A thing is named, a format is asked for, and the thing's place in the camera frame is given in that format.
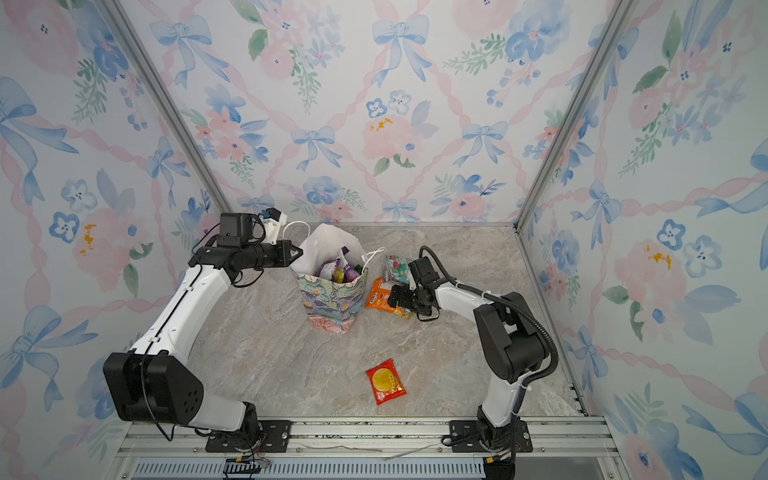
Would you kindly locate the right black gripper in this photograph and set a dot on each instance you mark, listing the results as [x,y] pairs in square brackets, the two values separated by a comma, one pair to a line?
[403,293]

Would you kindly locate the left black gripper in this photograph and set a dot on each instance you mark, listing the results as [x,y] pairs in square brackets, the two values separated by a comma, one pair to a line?
[285,258]

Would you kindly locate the orange snack packet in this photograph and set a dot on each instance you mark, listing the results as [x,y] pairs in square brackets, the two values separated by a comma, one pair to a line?
[378,299]

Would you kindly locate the teal Fox's candy packet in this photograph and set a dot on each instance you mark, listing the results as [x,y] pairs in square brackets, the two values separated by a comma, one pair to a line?
[397,269]

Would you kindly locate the small purple snack packet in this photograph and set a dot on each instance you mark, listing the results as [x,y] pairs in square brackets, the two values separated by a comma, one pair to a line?
[327,268]

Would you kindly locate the large purple snack packet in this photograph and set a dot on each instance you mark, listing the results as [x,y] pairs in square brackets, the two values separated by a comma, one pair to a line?
[349,272]

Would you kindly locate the yellow snack packet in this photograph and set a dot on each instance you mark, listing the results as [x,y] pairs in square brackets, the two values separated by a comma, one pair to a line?
[338,274]

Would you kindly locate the floral paper gift bag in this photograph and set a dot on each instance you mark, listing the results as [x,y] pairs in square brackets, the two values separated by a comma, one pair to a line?
[331,306]

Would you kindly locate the red snack packet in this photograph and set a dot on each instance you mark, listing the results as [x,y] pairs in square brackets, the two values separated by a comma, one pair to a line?
[385,382]

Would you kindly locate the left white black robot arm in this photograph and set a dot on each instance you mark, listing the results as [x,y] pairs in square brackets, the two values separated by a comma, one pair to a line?
[151,383]

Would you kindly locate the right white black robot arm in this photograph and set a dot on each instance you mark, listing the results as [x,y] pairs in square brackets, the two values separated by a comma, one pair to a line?
[514,346]

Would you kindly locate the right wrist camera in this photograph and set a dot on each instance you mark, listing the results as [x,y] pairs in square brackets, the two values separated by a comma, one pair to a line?
[423,273]

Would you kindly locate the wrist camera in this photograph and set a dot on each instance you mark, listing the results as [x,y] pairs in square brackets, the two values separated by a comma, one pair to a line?
[423,273]
[242,229]

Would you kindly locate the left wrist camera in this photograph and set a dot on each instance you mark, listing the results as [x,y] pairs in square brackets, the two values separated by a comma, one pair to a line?
[242,229]

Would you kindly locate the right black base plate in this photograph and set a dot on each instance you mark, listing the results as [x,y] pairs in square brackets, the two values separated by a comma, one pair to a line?
[468,436]

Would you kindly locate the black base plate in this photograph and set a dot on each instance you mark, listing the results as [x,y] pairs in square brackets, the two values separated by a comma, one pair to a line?
[263,436]
[468,436]

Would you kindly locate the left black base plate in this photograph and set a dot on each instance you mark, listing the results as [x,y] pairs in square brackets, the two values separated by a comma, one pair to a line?
[263,436]

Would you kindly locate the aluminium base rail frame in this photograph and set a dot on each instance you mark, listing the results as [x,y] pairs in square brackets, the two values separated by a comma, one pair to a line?
[377,448]

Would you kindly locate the left aluminium corner post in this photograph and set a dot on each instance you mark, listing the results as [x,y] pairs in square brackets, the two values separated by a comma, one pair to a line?
[118,20]

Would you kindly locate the aluminium corner post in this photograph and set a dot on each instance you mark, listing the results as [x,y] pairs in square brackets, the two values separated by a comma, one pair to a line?
[606,46]
[118,20]

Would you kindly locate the right aluminium corner post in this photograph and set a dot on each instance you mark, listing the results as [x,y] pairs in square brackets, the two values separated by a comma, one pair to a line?
[606,46]

